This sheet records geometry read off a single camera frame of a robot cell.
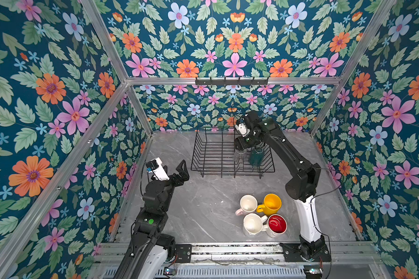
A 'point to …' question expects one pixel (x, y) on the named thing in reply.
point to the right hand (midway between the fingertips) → (242, 143)
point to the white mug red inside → (276, 225)
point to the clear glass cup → (240, 156)
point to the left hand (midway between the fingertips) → (178, 159)
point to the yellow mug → (272, 203)
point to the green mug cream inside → (256, 156)
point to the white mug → (253, 223)
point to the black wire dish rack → (214, 153)
